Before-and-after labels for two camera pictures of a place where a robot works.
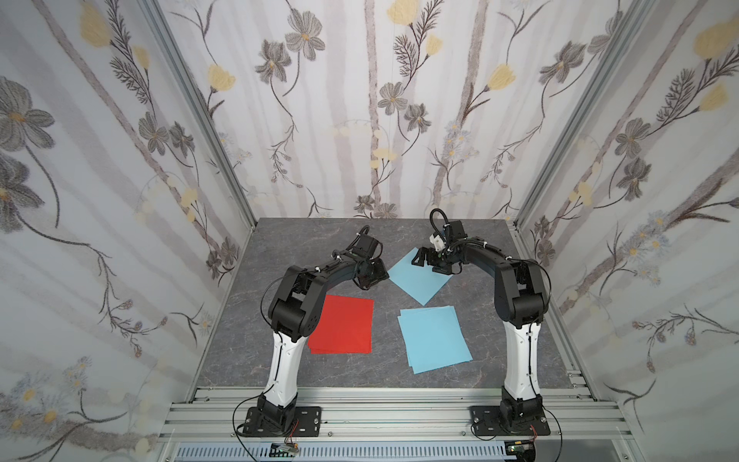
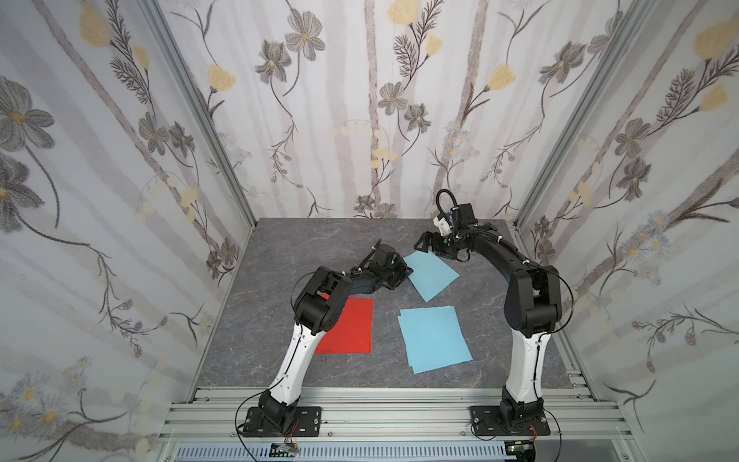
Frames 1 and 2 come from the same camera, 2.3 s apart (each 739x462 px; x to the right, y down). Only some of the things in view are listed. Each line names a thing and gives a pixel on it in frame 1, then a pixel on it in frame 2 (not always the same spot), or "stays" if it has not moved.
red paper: x=344 y=327 stays
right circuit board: x=523 y=449 stays
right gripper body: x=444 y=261 to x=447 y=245
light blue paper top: x=433 y=338 stays
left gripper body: x=374 y=272 to x=388 y=274
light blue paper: x=423 y=282 stays
